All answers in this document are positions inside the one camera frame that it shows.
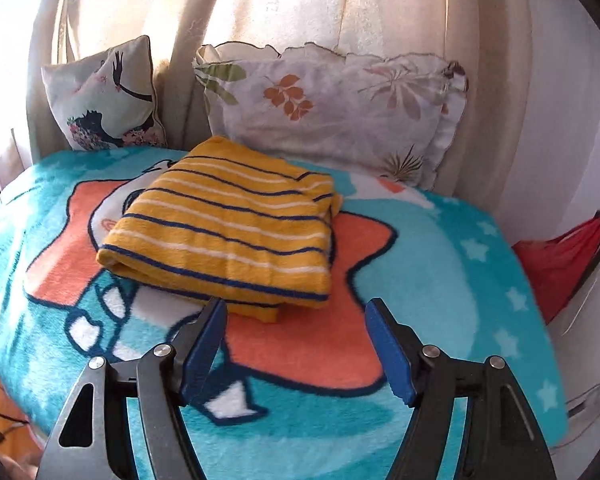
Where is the yellow striped knit sweater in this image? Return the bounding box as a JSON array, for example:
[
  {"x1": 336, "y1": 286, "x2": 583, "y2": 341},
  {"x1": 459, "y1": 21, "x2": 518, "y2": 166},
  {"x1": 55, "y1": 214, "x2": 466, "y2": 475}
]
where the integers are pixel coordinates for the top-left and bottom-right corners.
[{"x1": 96, "y1": 135, "x2": 344, "y2": 323}]

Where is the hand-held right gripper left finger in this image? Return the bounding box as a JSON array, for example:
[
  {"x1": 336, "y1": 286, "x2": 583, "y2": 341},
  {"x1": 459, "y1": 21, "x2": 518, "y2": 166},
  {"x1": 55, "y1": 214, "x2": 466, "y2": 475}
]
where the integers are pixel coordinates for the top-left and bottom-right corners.
[{"x1": 36, "y1": 297, "x2": 228, "y2": 480}]

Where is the bird print cushion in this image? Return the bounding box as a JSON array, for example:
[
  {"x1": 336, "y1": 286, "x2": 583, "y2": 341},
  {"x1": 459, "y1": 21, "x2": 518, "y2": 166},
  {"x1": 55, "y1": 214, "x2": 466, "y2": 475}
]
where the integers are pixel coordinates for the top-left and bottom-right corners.
[{"x1": 41, "y1": 35, "x2": 168, "y2": 152}]

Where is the red cloth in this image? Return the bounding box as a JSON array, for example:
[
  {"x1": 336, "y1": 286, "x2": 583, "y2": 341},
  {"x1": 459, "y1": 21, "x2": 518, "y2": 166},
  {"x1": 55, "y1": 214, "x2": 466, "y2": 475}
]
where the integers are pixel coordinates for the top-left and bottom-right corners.
[{"x1": 511, "y1": 212, "x2": 600, "y2": 326}]

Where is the orange cloth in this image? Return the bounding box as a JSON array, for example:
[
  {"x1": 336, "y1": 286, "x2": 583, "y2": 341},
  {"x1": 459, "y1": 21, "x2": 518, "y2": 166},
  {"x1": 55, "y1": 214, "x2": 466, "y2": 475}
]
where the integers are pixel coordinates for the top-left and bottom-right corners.
[{"x1": 0, "y1": 367, "x2": 46, "y2": 466}]

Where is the beige curtain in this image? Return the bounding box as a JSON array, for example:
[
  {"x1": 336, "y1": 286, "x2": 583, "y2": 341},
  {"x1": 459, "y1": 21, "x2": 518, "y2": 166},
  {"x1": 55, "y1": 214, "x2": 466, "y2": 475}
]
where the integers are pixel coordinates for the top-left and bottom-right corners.
[{"x1": 10, "y1": 0, "x2": 531, "y2": 201}]

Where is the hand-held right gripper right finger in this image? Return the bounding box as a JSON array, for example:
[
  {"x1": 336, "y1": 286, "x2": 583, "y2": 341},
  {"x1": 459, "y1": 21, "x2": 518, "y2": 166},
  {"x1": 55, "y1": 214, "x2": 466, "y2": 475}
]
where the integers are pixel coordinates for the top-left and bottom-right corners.
[{"x1": 365, "y1": 297, "x2": 553, "y2": 480}]

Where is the teal printed fleece blanket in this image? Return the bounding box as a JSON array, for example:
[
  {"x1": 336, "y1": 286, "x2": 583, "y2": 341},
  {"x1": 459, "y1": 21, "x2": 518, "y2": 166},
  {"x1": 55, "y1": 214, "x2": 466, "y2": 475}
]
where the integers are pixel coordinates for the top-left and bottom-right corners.
[{"x1": 0, "y1": 146, "x2": 571, "y2": 480}]

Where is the leaf print pillow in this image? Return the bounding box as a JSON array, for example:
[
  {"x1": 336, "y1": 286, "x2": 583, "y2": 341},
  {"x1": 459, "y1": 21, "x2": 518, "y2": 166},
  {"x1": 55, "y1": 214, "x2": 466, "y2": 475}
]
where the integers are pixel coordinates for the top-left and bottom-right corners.
[{"x1": 192, "y1": 41, "x2": 469, "y2": 192}]

